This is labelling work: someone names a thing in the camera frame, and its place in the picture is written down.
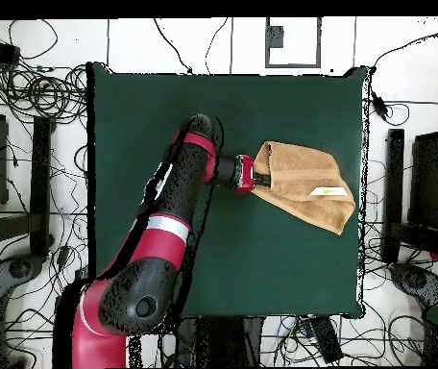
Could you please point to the dark green table cloth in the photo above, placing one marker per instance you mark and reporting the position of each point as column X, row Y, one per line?
column 261, row 269

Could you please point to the black metal stand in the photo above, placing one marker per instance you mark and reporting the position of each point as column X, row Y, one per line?
column 40, row 173
column 394, row 173

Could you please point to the small grey box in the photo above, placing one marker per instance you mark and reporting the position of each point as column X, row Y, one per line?
column 276, row 36

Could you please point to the grey rectangular floor frame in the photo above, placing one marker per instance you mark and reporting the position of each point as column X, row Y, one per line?
column 292, row 65

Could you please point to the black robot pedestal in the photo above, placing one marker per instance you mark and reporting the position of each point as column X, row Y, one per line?
column 223, row 342

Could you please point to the grey chair base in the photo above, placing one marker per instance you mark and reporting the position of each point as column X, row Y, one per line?
column 418, row 280
column 19, row 269

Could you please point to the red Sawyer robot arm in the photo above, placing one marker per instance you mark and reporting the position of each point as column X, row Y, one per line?
column 180, row 184

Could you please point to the tan terry towel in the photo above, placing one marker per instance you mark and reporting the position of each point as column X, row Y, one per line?
column 303, row 177

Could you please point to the black power adapter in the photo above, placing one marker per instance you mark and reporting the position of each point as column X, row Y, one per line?
column 379, row 105

